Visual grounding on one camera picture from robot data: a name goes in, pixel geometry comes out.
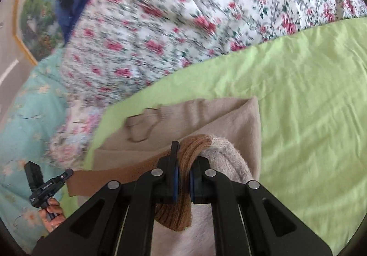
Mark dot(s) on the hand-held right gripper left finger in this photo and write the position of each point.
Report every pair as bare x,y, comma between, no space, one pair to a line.
175,184

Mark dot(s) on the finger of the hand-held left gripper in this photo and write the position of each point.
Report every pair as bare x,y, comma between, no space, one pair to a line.
65,174

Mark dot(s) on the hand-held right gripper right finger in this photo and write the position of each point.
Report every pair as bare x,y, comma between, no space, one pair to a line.
192,184

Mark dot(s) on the brown and grey fuzzy sock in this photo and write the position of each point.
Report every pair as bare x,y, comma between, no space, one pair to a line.
186,155

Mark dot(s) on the beige knit garment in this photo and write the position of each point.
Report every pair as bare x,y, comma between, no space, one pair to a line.
200,121

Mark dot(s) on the person's left hand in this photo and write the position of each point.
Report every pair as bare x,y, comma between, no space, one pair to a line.
53,217

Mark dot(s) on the teal floral blanket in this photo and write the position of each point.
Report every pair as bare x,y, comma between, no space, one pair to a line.
31,118

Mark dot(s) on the light green bed sheet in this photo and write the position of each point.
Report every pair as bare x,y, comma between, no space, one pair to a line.
301,106

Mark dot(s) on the white quilt with pink roses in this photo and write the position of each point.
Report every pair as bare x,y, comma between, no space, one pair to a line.
177,32

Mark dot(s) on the framed landscape picture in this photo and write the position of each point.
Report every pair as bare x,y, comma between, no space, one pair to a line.
40,6

